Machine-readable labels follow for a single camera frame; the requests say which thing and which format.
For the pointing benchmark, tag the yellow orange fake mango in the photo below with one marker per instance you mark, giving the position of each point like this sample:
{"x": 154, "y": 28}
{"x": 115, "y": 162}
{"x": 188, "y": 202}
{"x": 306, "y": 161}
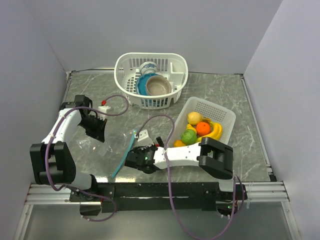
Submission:
{"x": 178, "y": 143}

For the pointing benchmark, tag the teal plate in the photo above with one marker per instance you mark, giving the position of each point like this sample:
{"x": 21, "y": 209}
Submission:
{"x": 141, "y": 83}

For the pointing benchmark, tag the green fake cabbage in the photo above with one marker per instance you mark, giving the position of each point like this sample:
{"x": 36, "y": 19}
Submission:
{"x": 189, "y": 137}

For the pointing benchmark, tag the white oval dish basket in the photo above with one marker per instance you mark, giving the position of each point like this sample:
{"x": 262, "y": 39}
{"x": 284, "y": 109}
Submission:
{"x": 171, "y": 66}

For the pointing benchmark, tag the beige bowl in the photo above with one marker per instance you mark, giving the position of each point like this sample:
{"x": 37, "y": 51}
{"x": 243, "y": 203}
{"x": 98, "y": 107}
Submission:
{"x": 157, "y": 86}

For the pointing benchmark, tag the yellow fake banana piece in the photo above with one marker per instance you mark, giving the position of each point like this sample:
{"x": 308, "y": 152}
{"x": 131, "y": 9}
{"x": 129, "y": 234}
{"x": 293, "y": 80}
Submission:
{"x": 216, "y": 130}

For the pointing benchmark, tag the orange fake fruit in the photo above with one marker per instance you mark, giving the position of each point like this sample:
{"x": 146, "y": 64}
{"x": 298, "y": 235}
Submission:
{"x": 203, "y": 129}

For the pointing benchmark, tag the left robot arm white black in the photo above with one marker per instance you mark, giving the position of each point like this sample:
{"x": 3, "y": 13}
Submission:
{"x": 52, "y": 162}

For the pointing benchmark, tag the blue white porcelain cup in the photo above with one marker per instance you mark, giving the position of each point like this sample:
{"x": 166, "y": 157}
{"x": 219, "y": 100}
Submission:
{"x": 148, "y": 67}

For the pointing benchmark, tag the tan fake potato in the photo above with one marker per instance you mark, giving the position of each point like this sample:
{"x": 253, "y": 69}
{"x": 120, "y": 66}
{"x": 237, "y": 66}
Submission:
{"x": 194, "y": 118}

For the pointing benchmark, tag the yellow fake pepper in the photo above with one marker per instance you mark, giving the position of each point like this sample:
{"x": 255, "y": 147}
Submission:
{"x": 190, "y": 127}

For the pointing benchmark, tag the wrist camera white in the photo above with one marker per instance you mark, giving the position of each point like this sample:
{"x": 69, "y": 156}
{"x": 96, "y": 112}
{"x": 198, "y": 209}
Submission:
{"x": 104, "y": 109}
{"x": 143, "y": 139}

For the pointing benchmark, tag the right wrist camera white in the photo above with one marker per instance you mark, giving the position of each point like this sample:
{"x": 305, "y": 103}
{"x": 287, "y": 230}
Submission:
{"x": 143, "y": 139}

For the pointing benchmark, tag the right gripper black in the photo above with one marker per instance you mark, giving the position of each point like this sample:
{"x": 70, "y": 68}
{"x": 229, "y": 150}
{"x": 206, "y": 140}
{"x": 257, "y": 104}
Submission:
{"x": 142, "y": 149}

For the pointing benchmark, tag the clear zip top bag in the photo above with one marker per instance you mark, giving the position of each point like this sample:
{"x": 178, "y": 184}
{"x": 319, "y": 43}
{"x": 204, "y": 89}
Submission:
{"x": 108, "y": 157}

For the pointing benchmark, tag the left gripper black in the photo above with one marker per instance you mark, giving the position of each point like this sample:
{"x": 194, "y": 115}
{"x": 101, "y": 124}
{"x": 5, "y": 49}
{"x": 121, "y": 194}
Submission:
{"x": 99, "y": 133}

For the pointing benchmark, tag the white rectangular mesh basket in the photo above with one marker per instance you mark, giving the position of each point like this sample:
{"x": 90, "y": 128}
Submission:
{"x": 216, "y": 113}

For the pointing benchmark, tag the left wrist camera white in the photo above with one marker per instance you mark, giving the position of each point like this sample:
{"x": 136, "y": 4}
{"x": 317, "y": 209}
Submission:
{"x": 104, "y": 109}

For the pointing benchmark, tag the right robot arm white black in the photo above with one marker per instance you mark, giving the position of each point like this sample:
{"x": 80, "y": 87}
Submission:
{"x": 212, "y": 156}

